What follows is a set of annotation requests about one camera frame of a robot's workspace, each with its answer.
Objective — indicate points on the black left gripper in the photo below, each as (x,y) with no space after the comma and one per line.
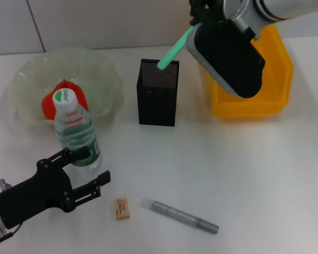
(37,193)

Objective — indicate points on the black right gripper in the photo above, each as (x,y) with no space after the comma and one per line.
(217,10)

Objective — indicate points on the green label water bottle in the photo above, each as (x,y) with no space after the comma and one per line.
(74,127)

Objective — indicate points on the green pen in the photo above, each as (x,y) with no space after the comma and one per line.
(175,49)

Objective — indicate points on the red knitted orange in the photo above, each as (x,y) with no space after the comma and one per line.
(80,96)

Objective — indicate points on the tan eraser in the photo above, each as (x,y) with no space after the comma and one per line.
(122,209)

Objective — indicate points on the black mesh pen holder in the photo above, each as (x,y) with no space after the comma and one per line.
(156,105)

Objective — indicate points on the translucent wavy fruit plate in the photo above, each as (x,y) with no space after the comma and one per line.
(100,76)

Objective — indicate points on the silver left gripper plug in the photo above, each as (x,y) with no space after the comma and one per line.
(2,183)

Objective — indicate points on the silver glitter marker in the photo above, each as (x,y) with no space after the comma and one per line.
(175,213)

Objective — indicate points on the yellow plastic bin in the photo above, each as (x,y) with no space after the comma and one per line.
(243,109)

